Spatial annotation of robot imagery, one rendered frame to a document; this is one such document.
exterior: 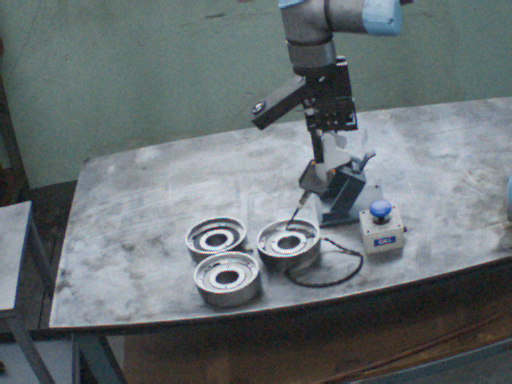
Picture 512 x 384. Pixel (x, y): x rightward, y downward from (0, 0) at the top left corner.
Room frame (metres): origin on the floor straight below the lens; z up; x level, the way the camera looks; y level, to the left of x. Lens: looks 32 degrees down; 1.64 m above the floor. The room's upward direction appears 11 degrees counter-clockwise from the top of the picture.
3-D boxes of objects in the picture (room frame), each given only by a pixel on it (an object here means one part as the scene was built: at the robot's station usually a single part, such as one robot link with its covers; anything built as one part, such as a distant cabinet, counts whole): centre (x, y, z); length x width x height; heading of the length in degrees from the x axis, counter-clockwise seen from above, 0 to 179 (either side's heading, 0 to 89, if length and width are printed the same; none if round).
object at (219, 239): (1.16, 0.08, 0.82); 0.10 x 0.10 x 0.04
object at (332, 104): (1.14, -0.13, 1.07); 0.09 x 0.08 x 0.12; 86
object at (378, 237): (1.10, -0.20, 0.82); 0.08 x 0.07 x 0.05; 87
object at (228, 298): (1.05, 0.07, 0.82); 0.10 x 0.10 x 0.04
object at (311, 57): (1.15, -0.13, 1.15); 0.08 x 0.08 x 0.05
